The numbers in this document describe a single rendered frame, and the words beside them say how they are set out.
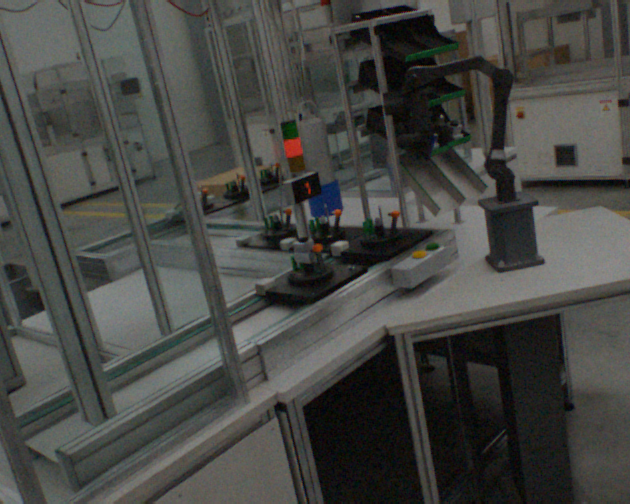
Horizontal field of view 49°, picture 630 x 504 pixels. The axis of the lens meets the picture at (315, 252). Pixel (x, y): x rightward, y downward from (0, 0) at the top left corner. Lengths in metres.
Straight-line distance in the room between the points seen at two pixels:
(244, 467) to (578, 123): 5.12
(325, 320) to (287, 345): 0.15
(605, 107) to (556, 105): 0.41
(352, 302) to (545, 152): 4.73
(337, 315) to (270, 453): 0.42
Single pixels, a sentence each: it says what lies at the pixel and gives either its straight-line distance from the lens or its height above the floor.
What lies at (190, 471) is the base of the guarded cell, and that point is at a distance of 1.61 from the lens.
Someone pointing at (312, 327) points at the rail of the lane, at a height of 0.92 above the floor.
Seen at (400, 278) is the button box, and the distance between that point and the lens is 2.06.
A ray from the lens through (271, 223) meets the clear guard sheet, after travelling 2.15.
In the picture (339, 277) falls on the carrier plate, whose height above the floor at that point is 0.97.
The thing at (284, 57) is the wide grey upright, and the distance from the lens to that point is 3.53.
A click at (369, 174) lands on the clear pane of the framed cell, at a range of 3.42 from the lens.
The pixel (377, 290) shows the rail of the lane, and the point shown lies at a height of 0.92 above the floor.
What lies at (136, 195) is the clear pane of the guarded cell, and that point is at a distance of 1.45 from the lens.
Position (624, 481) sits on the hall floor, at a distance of 2.74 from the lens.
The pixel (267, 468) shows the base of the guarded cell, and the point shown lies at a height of 0.69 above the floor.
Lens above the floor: 1.62
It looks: 16 degrees down
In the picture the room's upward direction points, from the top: 12 degrees counter-clockwise
